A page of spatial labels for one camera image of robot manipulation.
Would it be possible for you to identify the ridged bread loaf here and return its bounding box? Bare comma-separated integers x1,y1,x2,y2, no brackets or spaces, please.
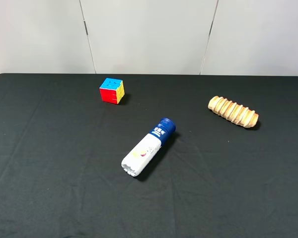
208,96,259,128

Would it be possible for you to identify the black tablecloth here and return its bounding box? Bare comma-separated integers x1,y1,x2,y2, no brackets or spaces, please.
0,73,298,238

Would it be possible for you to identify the white bottle with blue cap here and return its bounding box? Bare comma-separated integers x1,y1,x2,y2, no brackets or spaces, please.
121,118,176,177

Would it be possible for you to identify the colourful puzzle cube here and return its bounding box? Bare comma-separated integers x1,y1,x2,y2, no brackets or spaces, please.
99,78,125,105

